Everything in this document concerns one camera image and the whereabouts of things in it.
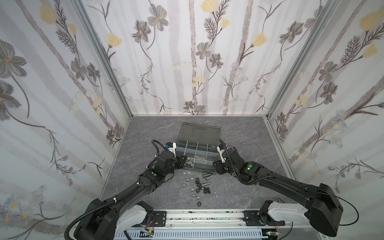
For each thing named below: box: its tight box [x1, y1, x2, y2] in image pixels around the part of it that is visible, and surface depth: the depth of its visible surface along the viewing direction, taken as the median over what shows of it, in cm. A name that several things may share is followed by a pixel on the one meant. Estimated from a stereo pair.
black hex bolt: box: [203, 187, 211, 194], surface depth 85 cm
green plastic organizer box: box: [175, 121, 221, 172], surface depth 100 cm
